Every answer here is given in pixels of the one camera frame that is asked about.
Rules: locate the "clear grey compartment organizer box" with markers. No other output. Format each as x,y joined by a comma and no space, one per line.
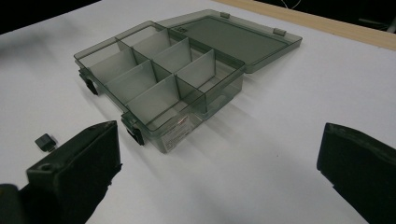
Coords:
174,71

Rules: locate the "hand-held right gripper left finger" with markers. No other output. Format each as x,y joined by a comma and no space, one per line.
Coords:
77,168

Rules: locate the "small black adapter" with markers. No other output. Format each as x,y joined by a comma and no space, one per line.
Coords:
46,142

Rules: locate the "metal stand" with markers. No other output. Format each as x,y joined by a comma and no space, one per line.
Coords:
378,23

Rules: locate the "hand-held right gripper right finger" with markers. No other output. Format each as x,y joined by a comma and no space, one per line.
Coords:
361,168

